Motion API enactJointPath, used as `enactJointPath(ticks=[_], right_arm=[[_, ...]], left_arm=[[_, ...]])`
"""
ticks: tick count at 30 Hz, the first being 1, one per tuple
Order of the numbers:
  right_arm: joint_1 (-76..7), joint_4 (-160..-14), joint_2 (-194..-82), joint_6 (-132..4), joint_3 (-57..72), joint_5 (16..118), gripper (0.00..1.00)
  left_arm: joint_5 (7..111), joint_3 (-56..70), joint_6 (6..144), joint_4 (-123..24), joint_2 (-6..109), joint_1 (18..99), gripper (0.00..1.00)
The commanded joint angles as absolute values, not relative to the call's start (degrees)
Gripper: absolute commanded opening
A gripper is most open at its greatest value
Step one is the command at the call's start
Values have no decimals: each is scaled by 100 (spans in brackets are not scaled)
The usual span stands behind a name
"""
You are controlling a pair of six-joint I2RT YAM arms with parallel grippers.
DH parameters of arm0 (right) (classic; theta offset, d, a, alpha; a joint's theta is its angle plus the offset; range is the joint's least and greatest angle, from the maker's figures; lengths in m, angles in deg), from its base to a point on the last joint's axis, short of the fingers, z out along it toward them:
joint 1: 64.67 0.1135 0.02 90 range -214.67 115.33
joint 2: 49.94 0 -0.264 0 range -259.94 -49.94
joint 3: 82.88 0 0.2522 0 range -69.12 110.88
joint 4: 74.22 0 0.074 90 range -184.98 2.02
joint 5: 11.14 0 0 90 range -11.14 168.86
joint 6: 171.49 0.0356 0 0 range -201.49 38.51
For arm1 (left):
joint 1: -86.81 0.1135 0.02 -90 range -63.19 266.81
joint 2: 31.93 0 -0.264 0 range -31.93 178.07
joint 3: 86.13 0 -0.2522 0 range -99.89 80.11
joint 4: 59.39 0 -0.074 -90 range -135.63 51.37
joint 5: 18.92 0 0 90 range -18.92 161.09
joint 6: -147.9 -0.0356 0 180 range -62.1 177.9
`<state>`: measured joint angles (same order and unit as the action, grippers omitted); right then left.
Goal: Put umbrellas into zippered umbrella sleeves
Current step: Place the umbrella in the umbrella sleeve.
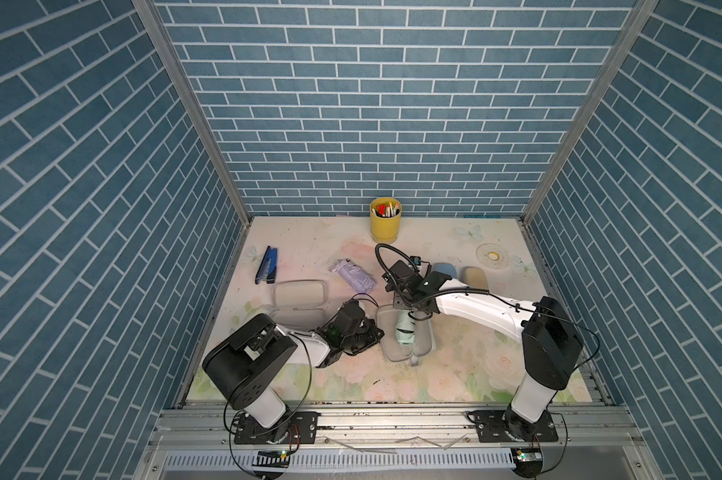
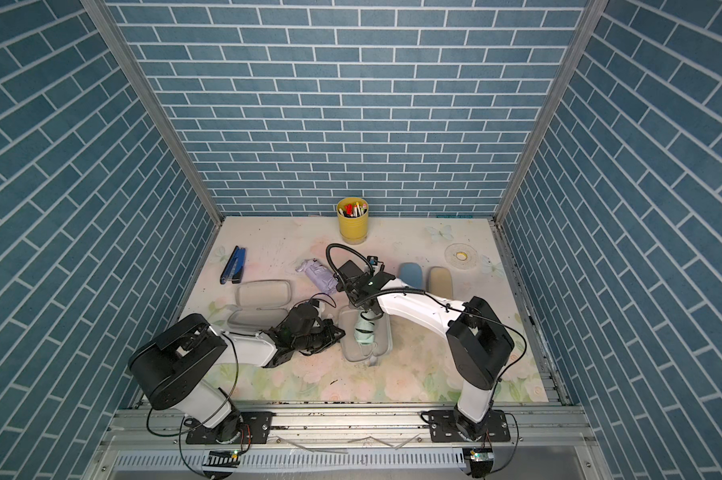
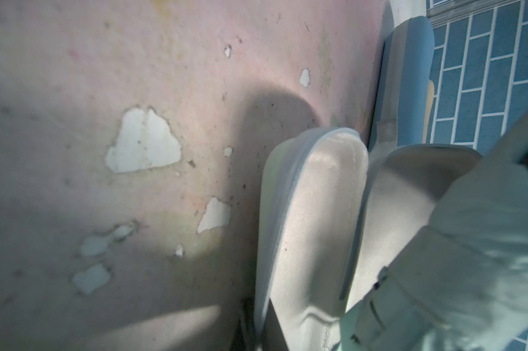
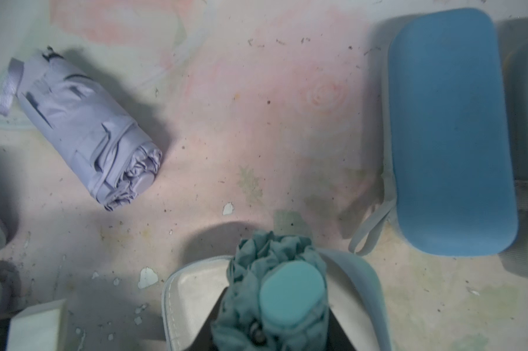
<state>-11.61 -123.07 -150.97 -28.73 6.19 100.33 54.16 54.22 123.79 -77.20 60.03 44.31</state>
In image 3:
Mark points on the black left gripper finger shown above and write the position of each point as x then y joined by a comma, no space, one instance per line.
272,338

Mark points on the beige zippered umbrella case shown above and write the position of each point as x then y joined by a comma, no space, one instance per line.
429,104

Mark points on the grey case front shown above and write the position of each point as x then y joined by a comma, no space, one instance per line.
331,217

